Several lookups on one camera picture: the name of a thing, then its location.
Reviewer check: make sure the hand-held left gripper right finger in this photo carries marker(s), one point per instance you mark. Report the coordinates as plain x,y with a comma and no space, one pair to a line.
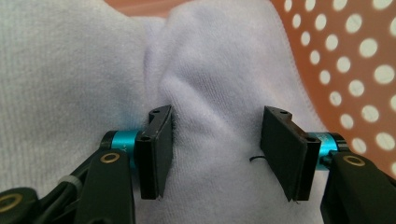
286,155

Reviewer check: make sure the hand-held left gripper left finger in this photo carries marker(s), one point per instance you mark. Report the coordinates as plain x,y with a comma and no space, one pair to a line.
155,161

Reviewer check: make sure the lilac printed towel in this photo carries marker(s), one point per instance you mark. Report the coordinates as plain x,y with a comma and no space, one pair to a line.
77,77

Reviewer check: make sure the pink perforated plastic basket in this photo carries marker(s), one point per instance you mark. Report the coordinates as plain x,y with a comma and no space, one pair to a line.
143,6

